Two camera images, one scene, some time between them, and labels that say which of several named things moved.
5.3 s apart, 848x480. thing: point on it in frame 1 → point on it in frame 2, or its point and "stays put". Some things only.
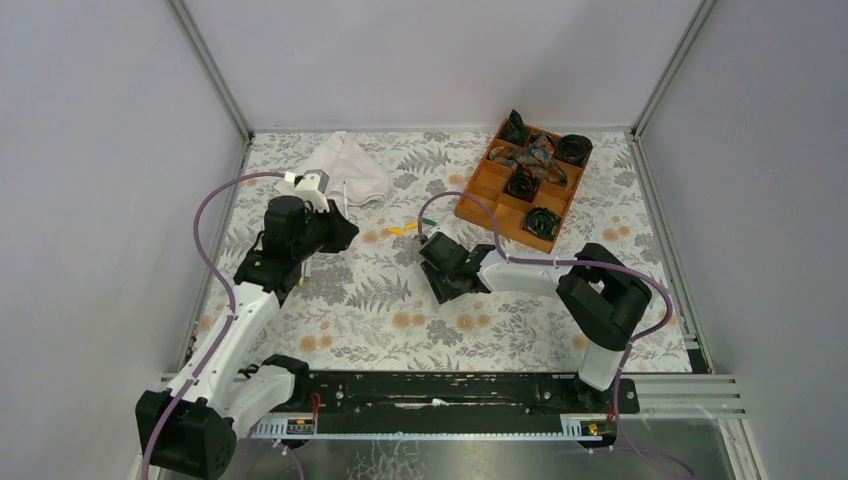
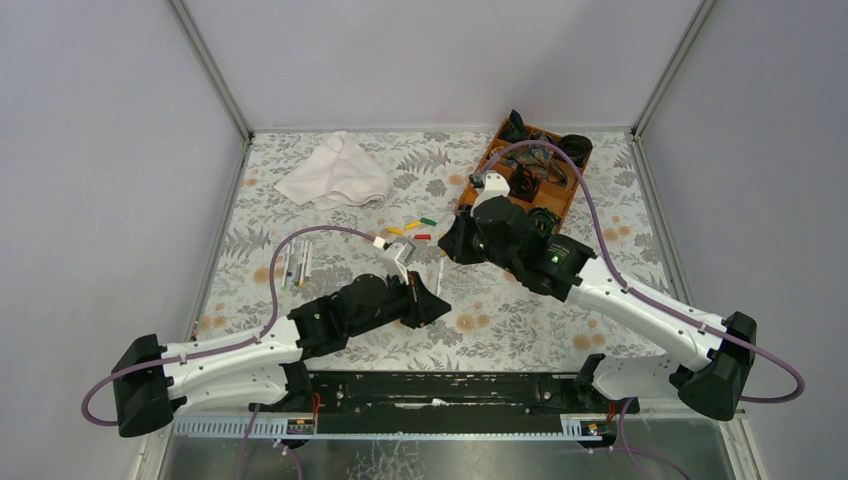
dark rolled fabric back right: x=573 y=149 stays put
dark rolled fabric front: x=542 y=222 stays put
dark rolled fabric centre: x=521 y=185 stays put
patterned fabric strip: x=536 y=158 stays put
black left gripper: x=332 y=228 → x=411 y=302
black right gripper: x=436 y=258 → x=468 y=240
